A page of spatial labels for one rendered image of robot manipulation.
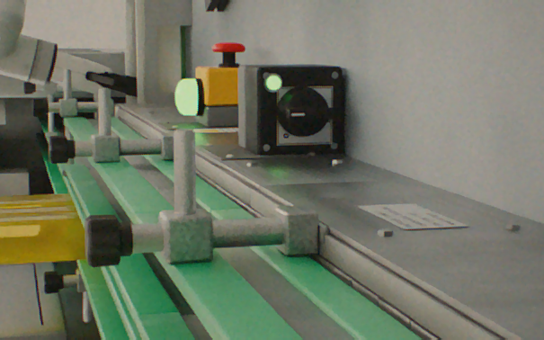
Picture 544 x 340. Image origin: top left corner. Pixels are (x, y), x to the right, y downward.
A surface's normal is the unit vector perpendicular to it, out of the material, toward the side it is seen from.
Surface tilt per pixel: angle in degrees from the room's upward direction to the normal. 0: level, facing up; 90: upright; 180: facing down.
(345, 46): 0
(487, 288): 90
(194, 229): 90
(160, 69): 90
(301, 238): 90
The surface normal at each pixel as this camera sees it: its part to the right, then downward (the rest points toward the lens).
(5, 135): 0.26, 0.13
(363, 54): -0.97, 0.04
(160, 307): 0.00, -0.99
